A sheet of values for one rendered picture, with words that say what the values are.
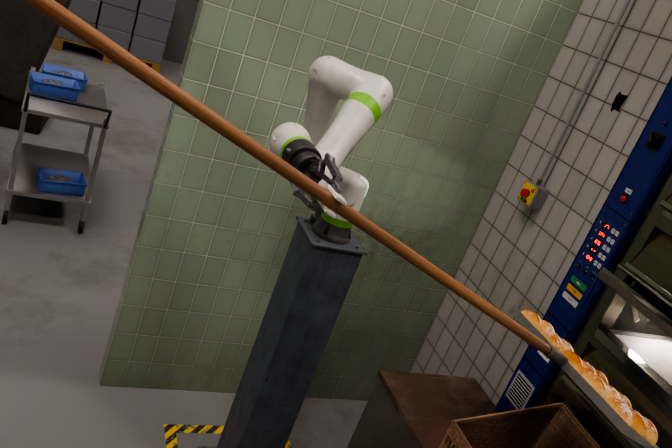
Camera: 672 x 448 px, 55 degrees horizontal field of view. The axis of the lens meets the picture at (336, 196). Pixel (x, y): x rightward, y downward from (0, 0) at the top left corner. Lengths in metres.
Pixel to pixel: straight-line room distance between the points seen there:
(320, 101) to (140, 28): 6.60
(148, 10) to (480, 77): 6.09
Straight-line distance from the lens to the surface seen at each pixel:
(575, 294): 2.78
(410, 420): 2.73
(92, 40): 1.21
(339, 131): 1.87
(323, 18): 2.65
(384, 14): 2.74
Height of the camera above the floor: 2.11
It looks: 19 degrees down
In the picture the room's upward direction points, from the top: 21 degrees clockwise
